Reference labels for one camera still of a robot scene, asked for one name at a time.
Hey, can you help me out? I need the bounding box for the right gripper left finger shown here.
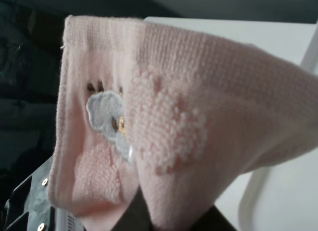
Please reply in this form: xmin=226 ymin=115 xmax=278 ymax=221
xmin=112 ymin=187 xmax=153 ymax=231

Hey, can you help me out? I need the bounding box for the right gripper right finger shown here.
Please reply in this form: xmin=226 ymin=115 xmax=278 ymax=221
xmin=196 ymin=206 xmax=237 ymax=231

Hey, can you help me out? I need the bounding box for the pink towel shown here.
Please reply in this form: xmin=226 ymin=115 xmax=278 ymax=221
xmin=47 ymin=14 xmax=318 ymax=231

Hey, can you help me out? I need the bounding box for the white rectangular plastic tray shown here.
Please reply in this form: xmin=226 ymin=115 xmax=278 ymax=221
xmin=146 ymin=17 xmax=318 ymax=231

